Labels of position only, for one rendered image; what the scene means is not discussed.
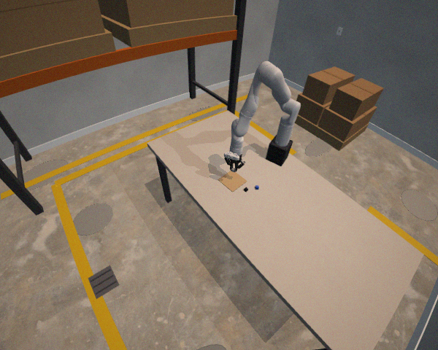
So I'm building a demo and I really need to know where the tan flat mat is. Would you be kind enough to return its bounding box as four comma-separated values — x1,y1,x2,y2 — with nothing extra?
218,171,247,192

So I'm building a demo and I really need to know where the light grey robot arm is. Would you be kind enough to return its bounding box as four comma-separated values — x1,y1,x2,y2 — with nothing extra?
224,61,301,160

